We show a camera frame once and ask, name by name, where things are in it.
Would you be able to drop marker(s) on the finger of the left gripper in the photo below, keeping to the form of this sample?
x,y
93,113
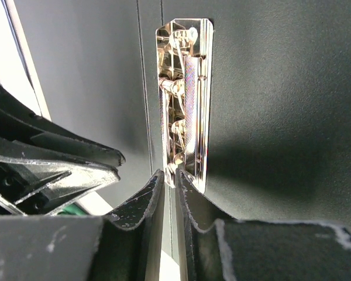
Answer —
x,y
37,181
19,123

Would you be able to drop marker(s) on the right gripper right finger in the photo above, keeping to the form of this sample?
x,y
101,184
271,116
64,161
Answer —
x,y
213,245

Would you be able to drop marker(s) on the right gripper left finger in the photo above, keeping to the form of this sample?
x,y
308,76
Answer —
x,y
124,244

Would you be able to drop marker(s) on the white folder black inside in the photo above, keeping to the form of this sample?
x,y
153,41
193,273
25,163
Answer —
x,y
280,117

